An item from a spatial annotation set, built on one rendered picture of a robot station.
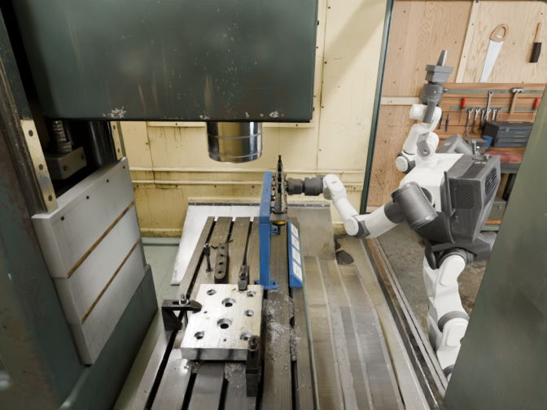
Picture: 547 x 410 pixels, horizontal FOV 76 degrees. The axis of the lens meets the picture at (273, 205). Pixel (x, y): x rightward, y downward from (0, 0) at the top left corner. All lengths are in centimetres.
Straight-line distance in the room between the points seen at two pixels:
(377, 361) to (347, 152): 115
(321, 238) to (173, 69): 143
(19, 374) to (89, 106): 72
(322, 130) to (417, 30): 198
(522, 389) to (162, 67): 104
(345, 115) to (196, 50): 131
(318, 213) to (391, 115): 191
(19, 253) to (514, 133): 379
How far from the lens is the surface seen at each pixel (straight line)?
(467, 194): 138
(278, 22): 84
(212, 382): 115
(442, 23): 388
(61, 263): 105
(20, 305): 103
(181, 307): 123
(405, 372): 154
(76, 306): 114
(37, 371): 117
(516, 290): 93
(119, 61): 91
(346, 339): 149
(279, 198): 128
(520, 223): 91
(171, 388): 116
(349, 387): 138
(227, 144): 93
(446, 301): 179
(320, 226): 210
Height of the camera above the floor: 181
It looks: 26 degrees down
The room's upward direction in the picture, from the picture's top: straight up
